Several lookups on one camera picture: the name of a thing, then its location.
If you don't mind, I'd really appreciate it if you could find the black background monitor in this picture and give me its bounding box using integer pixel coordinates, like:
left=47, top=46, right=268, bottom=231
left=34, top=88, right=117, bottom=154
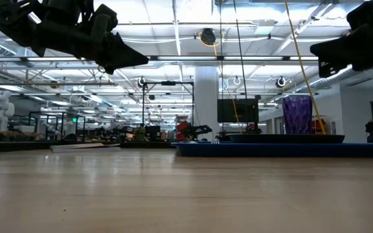
left=217, top=98, right=260, bottom=124

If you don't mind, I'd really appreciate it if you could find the black round plate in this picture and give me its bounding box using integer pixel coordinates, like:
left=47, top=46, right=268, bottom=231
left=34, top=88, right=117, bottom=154
left=227, top=133, right=346, bottom=144

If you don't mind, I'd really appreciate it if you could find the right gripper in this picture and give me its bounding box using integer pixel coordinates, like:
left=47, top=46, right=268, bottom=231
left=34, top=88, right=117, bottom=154
left=309, top=0, right=373, bottom=79

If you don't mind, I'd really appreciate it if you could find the black tall stand frame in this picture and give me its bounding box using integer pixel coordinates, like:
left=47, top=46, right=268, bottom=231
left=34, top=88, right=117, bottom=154
left=141, top=80, right=195, bottom=131

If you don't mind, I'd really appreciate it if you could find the black hanging cable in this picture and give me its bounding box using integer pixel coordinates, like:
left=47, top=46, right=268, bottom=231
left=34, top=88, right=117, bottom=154
left=232, top=0, right=249, bottom=100

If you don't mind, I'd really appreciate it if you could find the white building column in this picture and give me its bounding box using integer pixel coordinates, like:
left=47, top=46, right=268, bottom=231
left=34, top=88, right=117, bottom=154
left=194, top=66, right=220, bottom=142

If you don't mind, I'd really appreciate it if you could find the yellow hanging cable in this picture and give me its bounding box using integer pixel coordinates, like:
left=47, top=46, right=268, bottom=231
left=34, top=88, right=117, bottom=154
left=284, top=0, right=326, bottom=135

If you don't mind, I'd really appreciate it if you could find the purple faceted plastic cup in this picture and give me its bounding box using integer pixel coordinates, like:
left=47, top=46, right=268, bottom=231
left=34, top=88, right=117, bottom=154
left=281, top=94, right=314, bottom=135

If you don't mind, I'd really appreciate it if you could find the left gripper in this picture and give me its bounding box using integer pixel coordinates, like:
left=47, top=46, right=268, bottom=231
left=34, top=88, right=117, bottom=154
left=30, top=0, right=150, bottom=76

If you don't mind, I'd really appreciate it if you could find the black ceiling cable reel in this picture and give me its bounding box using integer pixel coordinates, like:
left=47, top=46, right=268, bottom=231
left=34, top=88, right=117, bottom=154
left=201, top=27, right=217, bottom=46

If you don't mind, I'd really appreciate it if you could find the blue plastic tray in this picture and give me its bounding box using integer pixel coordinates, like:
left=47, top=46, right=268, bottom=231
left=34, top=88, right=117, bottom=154
left=172, top=141, right=373, bottom=159

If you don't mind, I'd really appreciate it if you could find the black aluminium table frame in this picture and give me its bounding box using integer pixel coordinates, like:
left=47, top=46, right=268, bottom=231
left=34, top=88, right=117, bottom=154
left=0, top=140, right=175, bottom=154

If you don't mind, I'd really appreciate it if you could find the red box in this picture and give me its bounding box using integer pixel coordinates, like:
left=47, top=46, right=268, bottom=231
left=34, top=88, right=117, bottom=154
left=311, top=118, right=328, bottom=135

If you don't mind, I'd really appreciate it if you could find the black workstation frame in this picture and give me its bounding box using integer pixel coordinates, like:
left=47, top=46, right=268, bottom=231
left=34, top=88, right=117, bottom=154
left=27, top=111, right=87, bottom=142

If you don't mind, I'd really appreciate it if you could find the silver ventilation duct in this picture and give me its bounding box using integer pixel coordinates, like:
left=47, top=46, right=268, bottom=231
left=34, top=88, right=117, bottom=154
left=291, top=64, right=356, bottom=95

